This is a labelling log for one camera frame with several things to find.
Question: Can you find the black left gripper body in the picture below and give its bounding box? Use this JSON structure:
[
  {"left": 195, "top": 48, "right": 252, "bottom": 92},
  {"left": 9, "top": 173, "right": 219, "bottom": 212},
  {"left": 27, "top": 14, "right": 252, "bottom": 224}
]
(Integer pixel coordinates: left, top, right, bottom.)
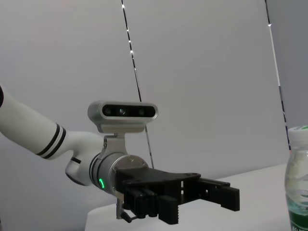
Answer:
[{"left": 114, "top": 167, "right": 202, "bottom": 193}]

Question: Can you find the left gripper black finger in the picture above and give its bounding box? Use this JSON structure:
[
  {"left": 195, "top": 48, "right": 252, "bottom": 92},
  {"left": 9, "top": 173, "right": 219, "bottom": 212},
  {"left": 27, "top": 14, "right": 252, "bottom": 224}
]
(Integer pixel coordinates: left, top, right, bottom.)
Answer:
[
  {"left": 182, "top": 178, "right": 241, "bottom": 213},
  {"left": 123, "top": 187, "right": 181, "bottom": 226}
]

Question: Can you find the clear water bottle green label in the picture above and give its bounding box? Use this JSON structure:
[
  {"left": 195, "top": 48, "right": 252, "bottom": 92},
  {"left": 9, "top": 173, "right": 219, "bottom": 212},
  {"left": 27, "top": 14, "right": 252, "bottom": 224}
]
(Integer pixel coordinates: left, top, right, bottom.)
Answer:
[{"left": 284, "top": 125, "right": 308, "bottom": 231}]

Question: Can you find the left gripper cable with plug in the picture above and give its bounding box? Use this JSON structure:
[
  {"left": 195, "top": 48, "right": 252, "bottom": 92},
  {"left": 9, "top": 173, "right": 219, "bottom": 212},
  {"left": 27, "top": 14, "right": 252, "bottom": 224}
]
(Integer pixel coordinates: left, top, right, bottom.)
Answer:
[{"left": 116, "top": 198, "right": 141, "bottom": 223}]

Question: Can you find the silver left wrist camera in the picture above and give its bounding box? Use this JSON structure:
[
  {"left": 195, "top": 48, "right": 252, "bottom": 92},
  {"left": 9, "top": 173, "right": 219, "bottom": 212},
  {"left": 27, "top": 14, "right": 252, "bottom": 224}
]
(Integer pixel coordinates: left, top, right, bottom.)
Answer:
[{"left": 87, "top": 100, "right": 159, "bottom": 156}]

